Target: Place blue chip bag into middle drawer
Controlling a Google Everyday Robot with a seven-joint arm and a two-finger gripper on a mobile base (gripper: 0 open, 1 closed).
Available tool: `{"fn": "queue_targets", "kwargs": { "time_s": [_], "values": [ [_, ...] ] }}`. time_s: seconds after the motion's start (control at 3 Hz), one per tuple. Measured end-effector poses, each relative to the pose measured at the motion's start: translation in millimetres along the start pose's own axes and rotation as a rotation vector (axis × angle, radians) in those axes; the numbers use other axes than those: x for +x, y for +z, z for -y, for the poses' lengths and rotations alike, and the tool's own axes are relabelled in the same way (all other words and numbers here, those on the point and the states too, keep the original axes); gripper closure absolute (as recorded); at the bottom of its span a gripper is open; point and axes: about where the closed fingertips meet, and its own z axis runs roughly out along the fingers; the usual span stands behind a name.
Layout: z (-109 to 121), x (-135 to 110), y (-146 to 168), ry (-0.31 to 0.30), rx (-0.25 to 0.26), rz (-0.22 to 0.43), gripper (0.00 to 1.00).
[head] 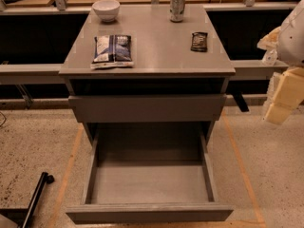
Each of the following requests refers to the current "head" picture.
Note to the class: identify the clear sanitizer bottle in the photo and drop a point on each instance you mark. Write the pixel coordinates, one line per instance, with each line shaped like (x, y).
(269, 58)

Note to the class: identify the black pole on floor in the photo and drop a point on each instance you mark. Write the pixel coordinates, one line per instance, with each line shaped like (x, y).
(45, 178)

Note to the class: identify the grey drawer cabinet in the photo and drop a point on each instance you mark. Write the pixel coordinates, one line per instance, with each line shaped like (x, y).
(164, 63)

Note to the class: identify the silver drink can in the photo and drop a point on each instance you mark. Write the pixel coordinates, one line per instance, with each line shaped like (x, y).
(177, 10)

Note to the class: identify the small dark snack packet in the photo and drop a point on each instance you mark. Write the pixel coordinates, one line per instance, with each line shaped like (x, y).
(199, 41)

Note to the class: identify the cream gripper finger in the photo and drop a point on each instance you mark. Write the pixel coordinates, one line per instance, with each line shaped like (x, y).
(288, 95)
(269, 40)

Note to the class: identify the blue chip bag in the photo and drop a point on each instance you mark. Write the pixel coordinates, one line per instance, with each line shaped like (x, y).
(112, 51)

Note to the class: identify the open grey drawer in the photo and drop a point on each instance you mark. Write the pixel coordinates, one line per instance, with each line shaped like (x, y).
(149, 172)

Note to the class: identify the white ceramic bowl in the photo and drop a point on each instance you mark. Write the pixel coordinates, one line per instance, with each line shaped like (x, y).
(106, 10)

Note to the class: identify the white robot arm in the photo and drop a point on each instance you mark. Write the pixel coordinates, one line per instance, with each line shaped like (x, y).
(285, 44)

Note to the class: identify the grey ledge rail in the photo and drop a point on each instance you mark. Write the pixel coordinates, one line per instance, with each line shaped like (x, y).
(45, 74)

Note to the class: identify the closed grey upper drawer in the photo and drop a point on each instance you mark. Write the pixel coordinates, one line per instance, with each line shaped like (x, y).
(147, 109)

